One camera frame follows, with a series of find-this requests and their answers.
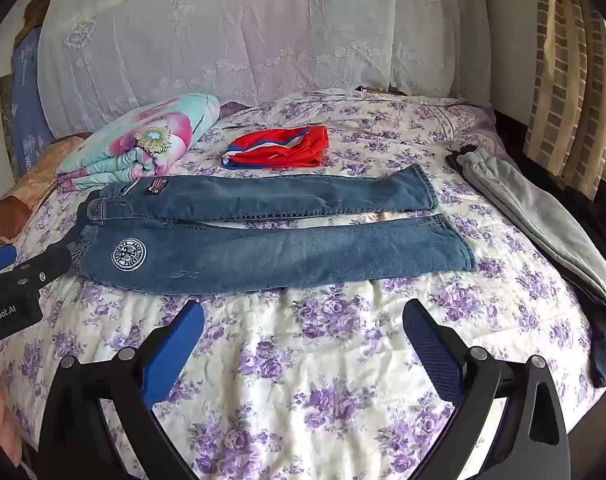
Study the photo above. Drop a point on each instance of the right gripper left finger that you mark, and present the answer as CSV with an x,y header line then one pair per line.
x,y
75,440

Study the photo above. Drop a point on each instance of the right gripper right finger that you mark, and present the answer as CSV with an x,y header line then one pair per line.
x,y
530,442

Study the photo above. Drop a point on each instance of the blue denim jeans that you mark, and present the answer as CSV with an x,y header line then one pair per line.
x,y
197,235

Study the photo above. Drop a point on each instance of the brown pillow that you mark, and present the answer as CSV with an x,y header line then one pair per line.
x,y
20,204

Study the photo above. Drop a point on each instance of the blue patterned pillow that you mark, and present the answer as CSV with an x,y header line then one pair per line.
x,y
30,132

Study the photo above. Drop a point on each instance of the floral folded quilt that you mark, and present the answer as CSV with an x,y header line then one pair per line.
x,y
145,142

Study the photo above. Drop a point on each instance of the purple floral bed sheet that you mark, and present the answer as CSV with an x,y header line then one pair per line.
x,y
321,383

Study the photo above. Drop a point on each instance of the white lace headboard cover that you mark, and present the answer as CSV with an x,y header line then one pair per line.
x,y
99,59

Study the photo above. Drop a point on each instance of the grey sweatpants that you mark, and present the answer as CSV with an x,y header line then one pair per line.
x,y
538,214

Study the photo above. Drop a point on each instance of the red folded garment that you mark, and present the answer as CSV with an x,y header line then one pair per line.
x,y
302,147

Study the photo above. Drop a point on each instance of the beige checked curtain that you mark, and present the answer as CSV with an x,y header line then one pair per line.
x,y
566,134

